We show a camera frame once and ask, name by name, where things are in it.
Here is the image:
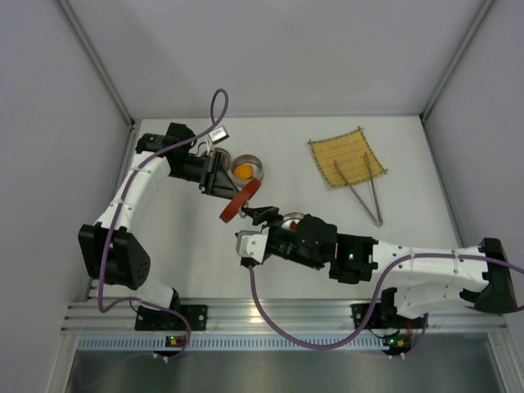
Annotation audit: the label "grey round lid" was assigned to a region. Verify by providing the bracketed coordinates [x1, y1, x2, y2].
[215, 147, 233, 173]

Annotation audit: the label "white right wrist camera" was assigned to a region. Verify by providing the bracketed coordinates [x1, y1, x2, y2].
[236, 230, 269, 264]

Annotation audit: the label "bamboo mat tray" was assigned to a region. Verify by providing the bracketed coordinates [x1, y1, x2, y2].
[308, 127, 388, 188]

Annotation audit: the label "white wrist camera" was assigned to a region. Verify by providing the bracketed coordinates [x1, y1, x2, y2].
[206, 126, 229, 153]
[236, 230, 269, 264]

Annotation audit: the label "steel serving tongs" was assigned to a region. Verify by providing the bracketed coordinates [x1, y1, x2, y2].
[333, 151, 385, 228]

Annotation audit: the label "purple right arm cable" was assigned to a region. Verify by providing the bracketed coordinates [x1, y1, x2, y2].
[248, 252, 524, 361]

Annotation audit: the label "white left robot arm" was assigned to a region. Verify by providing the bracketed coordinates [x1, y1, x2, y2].
[78, 123, 237, 314]

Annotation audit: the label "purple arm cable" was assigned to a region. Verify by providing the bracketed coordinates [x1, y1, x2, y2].
[97, 88, 230, 361]
[248, 252, 524, 361]

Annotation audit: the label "grey-banded steel bowl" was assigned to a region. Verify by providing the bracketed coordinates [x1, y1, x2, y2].
[229, 154, 264, 188]

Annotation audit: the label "aluminium front rail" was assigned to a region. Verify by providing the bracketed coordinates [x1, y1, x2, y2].
[61, 298, 507, 334]

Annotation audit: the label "slotted cable duct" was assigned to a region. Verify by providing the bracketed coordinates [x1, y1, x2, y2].
[77, 332, 409, 353]

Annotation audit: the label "orange round food ball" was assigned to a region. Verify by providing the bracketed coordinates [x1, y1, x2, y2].
[234, 163, 255, 181]

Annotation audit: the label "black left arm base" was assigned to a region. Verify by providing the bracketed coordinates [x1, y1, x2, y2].
[134, 305, 208, 332]

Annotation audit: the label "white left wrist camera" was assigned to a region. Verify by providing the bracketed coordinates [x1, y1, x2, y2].
[206, 126, 229, 153]

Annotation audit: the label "red round lid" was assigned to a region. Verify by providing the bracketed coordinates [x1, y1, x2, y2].
[219, 178, 262, 224]

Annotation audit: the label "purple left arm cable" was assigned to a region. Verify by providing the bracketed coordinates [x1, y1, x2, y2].
[97, 88, 230, 361]

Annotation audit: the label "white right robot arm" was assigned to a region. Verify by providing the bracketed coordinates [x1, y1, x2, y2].
[236, 206, 519, 319]

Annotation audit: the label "red-banded steel bowl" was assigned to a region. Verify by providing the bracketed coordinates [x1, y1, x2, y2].
[281, 212, 304, 232]

